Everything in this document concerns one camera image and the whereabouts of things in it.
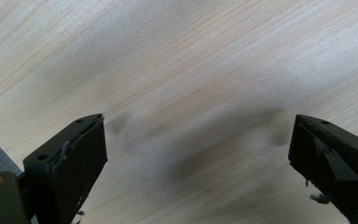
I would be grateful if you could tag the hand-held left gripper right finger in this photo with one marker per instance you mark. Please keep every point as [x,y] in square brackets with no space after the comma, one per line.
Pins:
[335,161]

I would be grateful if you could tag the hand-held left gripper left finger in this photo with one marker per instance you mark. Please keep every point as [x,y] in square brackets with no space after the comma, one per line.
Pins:
[68,168]

